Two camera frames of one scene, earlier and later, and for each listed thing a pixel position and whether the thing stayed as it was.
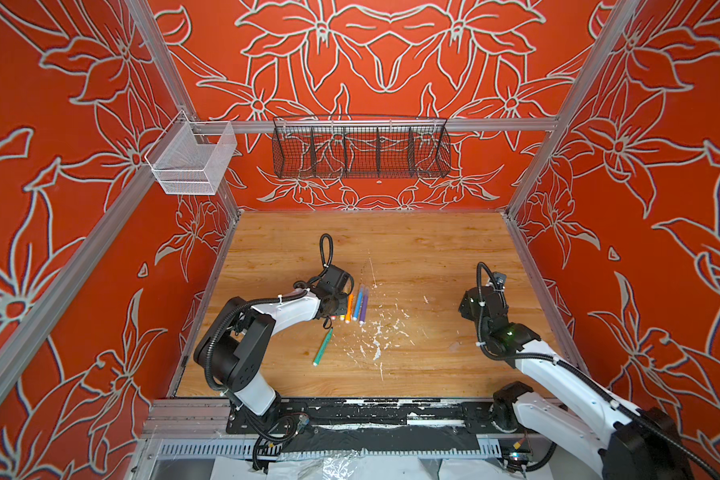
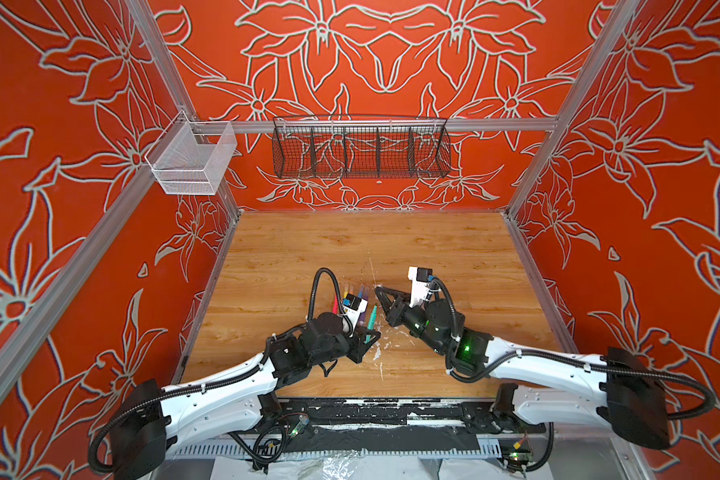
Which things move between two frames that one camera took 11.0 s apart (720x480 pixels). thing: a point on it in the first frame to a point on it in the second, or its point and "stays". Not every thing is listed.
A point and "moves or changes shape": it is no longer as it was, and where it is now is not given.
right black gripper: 466,306 to 397,311
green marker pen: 323,347 moves or changes shape
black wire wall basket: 360,147 stays
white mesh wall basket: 191,157 stays
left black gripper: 341,309 to 359,347
